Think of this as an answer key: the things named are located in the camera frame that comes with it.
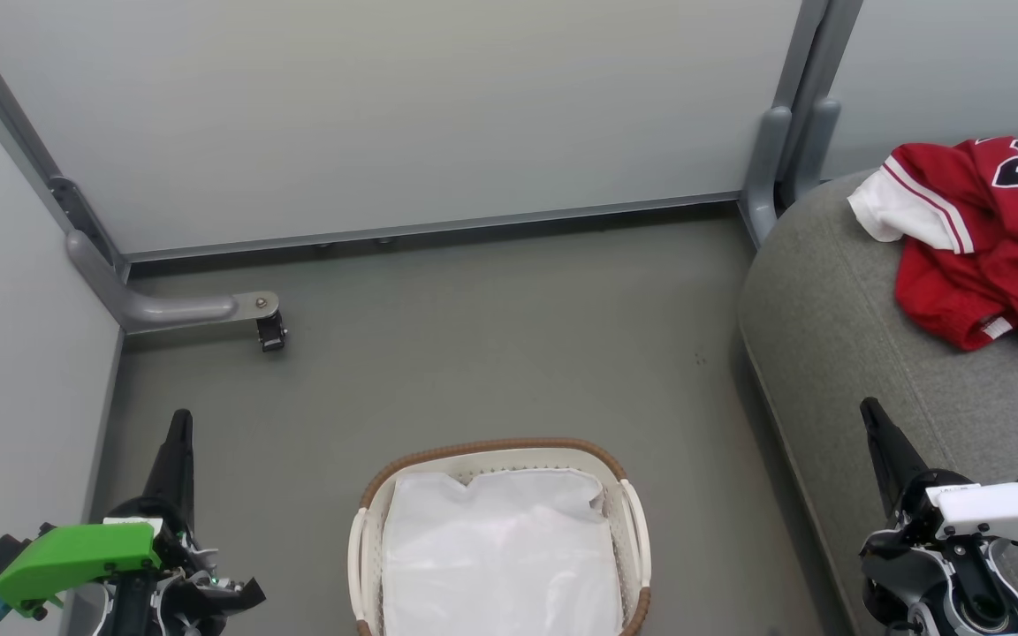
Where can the grey partition post with foot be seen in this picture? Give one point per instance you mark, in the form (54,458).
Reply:
(814,141)
(765,168)

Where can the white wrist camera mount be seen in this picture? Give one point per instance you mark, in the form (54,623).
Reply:
(1004,512)

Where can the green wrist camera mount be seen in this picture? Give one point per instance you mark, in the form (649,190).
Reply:
(76,556)

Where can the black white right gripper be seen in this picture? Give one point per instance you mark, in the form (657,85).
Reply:
(915,552)

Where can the white cloth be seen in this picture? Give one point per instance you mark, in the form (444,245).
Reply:
(500,556)

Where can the grey partition bottom rail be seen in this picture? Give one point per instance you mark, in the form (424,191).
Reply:
(438,228)

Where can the black caster wheel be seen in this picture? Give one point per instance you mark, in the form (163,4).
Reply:
(272,334)

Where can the red and white jersey garment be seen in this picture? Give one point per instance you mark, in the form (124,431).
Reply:
(960,274)

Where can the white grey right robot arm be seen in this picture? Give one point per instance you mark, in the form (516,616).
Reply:
(986,614)

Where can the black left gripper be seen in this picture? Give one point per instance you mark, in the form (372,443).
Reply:
(142,609)

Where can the white laundry basket brown rim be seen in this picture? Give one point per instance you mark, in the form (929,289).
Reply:
(368,565)

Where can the grey upholstered sofa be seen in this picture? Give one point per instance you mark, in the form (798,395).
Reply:
(836,353)

